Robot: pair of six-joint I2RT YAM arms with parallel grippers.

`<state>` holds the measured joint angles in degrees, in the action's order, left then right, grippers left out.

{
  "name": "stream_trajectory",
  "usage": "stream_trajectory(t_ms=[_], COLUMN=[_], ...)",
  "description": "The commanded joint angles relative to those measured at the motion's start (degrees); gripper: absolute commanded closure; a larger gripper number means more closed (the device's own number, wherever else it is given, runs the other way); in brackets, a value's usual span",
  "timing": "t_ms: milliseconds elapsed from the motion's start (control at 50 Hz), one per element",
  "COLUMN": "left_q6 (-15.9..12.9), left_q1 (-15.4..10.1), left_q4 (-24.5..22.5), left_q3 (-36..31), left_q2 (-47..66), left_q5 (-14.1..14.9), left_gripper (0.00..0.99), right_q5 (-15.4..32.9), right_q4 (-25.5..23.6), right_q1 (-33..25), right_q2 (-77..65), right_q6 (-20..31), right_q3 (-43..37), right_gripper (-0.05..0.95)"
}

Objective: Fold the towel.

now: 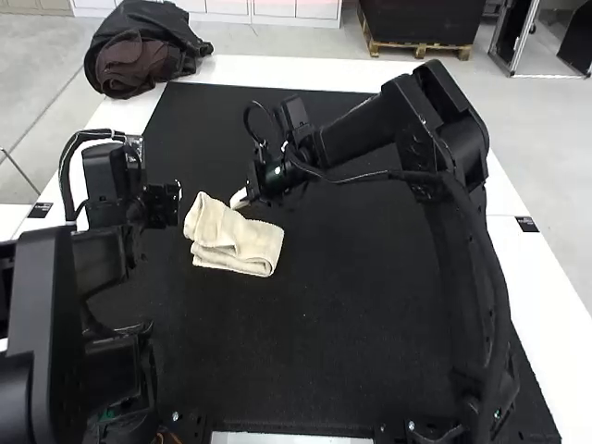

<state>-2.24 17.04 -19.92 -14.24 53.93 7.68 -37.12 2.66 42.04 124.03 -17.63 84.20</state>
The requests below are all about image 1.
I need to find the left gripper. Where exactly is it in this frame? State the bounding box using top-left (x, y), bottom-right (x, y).
top-left (122, 157), bottom-right (183, 230)

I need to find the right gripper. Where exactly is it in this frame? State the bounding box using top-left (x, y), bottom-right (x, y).
top-left (229, 133), bottom-right (309, 211)

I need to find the pale towel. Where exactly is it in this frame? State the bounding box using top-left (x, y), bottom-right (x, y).
top-left (183, 191), bottom-right (286, 279)

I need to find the black mat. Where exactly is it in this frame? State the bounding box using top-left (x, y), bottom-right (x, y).
top-left (136, 81), bottom-right (563, 441)

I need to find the brown garment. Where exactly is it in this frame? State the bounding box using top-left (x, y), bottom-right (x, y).
top-left (95, 30), bottom-right (168, 93)

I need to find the black bag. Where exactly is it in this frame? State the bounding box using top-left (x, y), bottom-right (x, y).
top-left (83, 0), bottom-right (215, 99)

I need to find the white cupboard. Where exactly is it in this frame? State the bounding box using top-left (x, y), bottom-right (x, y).
top-left (187, 0), bottom-right (344, 22)
top-left (36, 0), bottom-right (124, 19)

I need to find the wooden pallet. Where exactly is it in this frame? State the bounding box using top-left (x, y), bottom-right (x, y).
top-left (358, 4), bottom-right (474, 61)

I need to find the black crate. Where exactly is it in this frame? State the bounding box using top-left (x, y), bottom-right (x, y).
top-left (358, 0), bottom-right (487, 45)

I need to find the black board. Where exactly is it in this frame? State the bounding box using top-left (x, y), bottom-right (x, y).
top-left (556, 3), bottom-right (592, 76)

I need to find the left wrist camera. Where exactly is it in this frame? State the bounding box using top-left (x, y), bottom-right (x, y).
top-left (80, 142), bottom-right (129, 204)

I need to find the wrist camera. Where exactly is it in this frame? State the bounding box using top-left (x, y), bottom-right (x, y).
top-left (276, 95), bottom-right (314, 142)
top-left (80, 142), bottom-right (129, 204)

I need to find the black cable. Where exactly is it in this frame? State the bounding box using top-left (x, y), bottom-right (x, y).
top-left (58, 129), bottom-right (133, 228)
top-left (242, 100), bottom-right (279, 145)

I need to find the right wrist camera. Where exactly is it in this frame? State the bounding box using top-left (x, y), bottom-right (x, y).
top-left (276, 95), bottom-right (314, 142)

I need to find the aluminium frame cart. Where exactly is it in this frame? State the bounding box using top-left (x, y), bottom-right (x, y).
top-left (486, 0), bottom-right (592, 80)

